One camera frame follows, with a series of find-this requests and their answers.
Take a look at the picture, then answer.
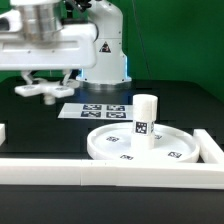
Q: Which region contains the white marker sheet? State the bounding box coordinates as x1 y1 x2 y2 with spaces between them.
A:
58 103 133 120

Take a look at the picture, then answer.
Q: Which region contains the white right fence rail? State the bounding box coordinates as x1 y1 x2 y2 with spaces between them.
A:
193 129 224 165

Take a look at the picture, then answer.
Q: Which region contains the white cross-shaped table base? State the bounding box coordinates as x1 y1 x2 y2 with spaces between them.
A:
15 78 80 105

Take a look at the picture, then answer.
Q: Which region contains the white fence rail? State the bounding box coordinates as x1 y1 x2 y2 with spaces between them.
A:
0 158 224 190
193 129 224 165

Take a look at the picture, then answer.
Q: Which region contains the white round table top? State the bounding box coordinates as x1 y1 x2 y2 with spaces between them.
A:
87 122 200 163

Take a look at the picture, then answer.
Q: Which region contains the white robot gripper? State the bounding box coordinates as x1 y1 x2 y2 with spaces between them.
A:
0 23 98 86

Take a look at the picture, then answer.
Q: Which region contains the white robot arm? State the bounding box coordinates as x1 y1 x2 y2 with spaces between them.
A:
0 0 131 96

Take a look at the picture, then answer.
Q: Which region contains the white front fence rail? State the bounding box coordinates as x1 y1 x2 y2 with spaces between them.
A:
0 158 224 190

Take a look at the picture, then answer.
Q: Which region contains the white left fence piece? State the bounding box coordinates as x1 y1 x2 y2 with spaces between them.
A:
0 124 6 146

